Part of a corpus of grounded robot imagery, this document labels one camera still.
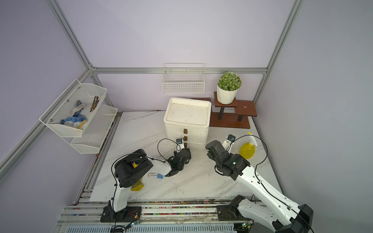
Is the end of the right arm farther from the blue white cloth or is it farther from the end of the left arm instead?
the blue white cloth

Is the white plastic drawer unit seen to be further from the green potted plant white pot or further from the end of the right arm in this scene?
the end of the right arm

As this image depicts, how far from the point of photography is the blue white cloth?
711 mm

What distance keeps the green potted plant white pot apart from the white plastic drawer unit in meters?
0.10

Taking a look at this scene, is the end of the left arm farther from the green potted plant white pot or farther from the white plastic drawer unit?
the green potted plant white pot

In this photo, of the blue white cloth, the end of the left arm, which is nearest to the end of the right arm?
the end of the left arm

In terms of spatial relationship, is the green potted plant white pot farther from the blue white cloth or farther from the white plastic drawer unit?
the blue white cloth

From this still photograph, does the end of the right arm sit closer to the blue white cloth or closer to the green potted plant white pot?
the green potted plant white pot

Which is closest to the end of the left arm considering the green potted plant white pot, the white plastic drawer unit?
the white plastic drawer unit

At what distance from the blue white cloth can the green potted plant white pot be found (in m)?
0.78

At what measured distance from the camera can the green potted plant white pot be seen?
850 millimetres

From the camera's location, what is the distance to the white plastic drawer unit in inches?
32.9

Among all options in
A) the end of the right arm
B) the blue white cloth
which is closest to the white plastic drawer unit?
the end of the right arm

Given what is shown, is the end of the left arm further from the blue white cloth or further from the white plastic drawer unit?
the blue white cloth

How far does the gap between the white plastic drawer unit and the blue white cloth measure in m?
A: 0.42
